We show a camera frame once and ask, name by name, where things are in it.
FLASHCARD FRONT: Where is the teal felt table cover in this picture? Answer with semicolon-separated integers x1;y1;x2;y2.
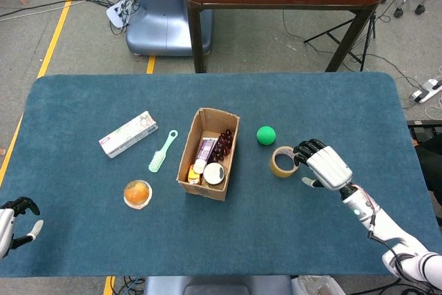
0;72;438;278

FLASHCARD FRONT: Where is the round white lidded jar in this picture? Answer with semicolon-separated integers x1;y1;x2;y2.
202;162;226;185

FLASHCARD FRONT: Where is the dark red grape bunch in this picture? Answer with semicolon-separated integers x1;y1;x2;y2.
211;129;234;164

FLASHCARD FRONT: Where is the white plastic bag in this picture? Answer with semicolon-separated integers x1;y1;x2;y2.
291;275;338;295

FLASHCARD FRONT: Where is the small yellow package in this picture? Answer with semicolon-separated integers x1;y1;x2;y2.
187;164;203;184

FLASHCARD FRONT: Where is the black tripod stand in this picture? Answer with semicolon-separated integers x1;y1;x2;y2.
303;15;377;72

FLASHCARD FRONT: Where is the white power strip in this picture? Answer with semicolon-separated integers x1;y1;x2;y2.
410;79;442;104

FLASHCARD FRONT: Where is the purple white tube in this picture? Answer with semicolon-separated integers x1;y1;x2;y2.
192;137;218;175

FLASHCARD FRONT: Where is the white toothpaste carton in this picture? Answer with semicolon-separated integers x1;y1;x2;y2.
98;111;160;159

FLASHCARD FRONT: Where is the orange fruit jelly cup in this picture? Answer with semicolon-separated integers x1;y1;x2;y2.
123;179;153;210

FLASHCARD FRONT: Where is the green foam ball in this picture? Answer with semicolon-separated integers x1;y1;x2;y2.
256;125;277;146

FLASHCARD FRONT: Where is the white power adapter block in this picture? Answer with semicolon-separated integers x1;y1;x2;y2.
105;1;131;29

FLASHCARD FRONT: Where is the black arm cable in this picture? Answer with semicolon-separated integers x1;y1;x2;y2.
366;213;442;295

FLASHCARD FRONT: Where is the light green brush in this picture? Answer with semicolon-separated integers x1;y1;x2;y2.
148;129;179;173

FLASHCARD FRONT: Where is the open brown cardboard box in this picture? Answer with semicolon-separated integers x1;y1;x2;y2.
176;106;241;201

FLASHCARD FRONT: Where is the grey blue robot torso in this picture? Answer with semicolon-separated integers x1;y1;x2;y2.
143;275;294;295

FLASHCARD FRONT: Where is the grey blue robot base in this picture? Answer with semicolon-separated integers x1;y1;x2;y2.
125;0;214;57

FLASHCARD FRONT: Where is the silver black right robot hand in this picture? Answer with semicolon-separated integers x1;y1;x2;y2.
292;138;354;192

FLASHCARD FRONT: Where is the black foot pedal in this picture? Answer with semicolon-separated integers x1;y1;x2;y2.
406;120;442;144

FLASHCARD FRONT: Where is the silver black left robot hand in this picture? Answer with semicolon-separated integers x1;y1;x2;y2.
0;196;45;260

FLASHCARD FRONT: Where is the yellow packing tape roll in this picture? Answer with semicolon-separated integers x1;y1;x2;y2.
269;146;300;178

